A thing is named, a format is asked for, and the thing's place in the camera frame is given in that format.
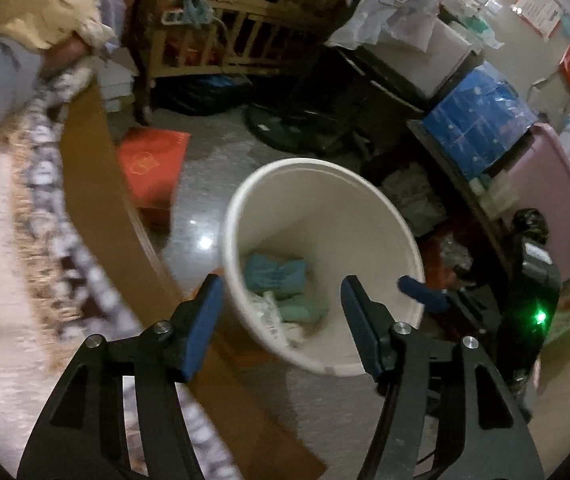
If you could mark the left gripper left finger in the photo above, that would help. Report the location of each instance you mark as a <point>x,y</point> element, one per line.
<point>80,433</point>

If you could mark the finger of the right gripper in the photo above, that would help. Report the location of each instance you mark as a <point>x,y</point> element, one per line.
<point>429,298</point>

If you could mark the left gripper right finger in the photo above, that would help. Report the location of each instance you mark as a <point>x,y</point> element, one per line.
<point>481,431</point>

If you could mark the green fuzzy sock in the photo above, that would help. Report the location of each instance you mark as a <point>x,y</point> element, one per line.
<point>301,310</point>

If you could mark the clear plastic bag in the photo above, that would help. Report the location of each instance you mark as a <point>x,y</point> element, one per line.
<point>286,333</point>

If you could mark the blue packet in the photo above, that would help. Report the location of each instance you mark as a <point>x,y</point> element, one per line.
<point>282,277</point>

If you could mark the cream plastic trash bucket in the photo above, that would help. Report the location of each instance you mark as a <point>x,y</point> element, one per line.
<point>338,224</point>

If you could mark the brown white patterned blanket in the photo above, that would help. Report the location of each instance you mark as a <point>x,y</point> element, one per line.
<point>46,225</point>

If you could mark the pink quilted bedspread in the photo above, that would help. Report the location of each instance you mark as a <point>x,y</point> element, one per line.
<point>40,320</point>

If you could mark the pink plastic bin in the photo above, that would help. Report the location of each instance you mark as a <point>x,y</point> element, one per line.
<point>540,179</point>

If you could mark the blue storage box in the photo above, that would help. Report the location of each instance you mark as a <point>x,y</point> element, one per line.
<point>479,120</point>

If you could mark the white plastic bag pile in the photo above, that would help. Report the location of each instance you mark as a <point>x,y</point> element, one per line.
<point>404,23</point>

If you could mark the white cardboard boxes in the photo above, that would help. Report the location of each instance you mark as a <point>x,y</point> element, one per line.
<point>115,80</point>

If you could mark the wooden baby crib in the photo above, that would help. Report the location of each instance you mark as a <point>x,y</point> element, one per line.
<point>173,38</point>

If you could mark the wooden bed frame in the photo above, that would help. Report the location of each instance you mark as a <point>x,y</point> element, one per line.
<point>99,206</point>

